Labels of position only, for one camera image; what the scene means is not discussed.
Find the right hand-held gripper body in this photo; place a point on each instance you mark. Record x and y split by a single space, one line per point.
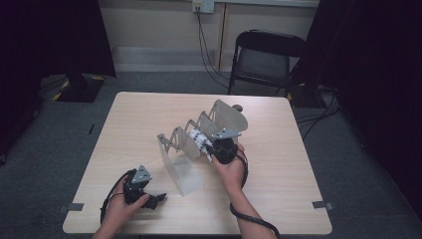
225 151

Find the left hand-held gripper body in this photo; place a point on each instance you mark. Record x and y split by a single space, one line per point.
135 191

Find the black and white patterned cloth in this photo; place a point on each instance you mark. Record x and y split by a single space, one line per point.
199 139

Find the person's right hand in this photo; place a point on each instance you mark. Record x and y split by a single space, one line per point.
232 174

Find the person's left hand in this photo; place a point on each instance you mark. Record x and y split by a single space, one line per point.
118 210

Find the black round table cap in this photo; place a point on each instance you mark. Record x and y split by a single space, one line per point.
239 107

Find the grey tape piece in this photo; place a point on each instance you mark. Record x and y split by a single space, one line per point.
321 204
74 207

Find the small black floor object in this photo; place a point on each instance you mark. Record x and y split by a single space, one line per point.
91 128

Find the black folding chair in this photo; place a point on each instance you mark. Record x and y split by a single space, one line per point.
262 64

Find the black stand base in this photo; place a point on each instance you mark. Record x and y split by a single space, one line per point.
79 89

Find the dark curtain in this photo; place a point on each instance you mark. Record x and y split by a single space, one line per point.
375 66
49 36

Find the beige wall conduit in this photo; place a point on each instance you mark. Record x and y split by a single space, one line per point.
222 36

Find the white wall socket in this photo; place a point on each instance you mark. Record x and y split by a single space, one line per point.
203 6

